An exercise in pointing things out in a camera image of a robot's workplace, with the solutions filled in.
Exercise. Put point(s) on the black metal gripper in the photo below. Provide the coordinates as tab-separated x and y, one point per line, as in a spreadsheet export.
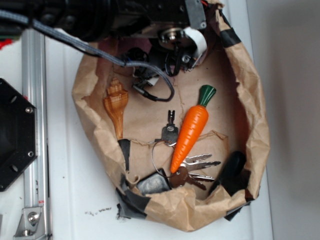
178	47

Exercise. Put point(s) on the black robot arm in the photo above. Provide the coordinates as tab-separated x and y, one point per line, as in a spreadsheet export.
77	22

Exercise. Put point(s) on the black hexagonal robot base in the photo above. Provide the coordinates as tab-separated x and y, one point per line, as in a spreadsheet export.
17	134

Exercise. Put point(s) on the orange plastic carrot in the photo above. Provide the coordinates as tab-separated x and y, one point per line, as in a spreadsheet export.
193	124

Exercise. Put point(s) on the wooden seashell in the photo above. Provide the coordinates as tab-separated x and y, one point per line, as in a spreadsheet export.
115	103

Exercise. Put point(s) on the silver flat key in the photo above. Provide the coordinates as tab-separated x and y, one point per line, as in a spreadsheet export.
170	132

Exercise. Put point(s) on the silver key upper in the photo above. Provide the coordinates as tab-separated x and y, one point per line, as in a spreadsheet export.
197	158

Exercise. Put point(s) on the brown paper bag bin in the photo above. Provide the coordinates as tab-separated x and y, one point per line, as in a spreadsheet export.
237	122

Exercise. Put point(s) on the silver key middle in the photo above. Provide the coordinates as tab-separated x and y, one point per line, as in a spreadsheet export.
199	165

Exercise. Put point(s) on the brass key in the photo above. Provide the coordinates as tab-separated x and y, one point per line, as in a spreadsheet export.
182	177

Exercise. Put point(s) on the silver key lower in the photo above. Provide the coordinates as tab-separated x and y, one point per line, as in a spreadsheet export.
202	178

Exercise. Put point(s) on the black key fob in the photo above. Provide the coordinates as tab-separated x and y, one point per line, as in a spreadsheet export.
154	183

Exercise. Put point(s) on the dark green oval object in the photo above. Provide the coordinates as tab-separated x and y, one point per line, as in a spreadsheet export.
230	171

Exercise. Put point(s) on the aluminium extrusion rail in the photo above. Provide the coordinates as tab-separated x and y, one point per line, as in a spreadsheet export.
34	88

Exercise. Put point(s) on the metal corner bracket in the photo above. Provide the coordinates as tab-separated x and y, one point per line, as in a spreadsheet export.
31	224

